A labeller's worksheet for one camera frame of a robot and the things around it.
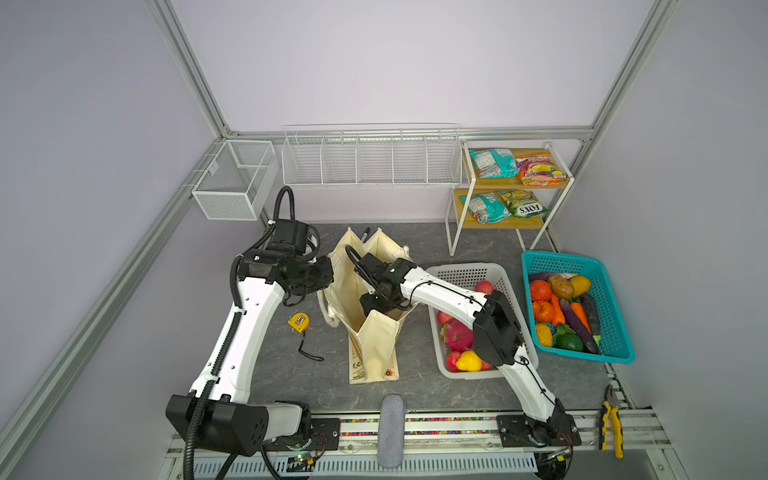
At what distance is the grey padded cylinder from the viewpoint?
2.30 ft

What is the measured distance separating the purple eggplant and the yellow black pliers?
0.11 meters

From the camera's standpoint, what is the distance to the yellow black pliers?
2.38ft

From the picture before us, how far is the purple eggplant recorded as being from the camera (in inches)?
33.8
